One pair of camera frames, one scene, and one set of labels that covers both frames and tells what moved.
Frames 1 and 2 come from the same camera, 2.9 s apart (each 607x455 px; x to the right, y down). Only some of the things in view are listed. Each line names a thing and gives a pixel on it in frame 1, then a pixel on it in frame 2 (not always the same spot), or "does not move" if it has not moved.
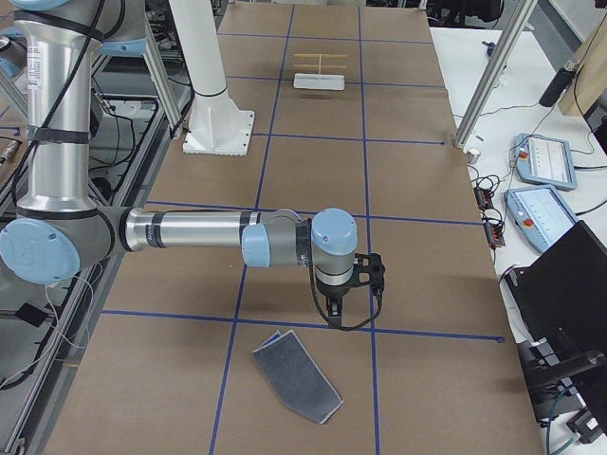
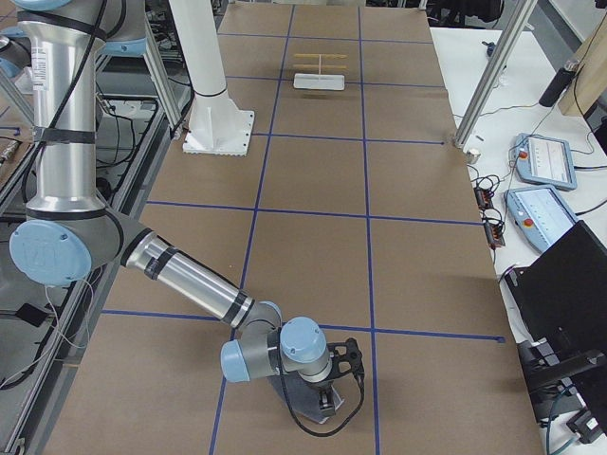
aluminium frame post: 490,71 does not move
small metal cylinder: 472,155 does not move
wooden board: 591,79 does not move
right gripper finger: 339,314 to 330,396
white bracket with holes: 218,124 does not move
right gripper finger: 332,319 to 322,400
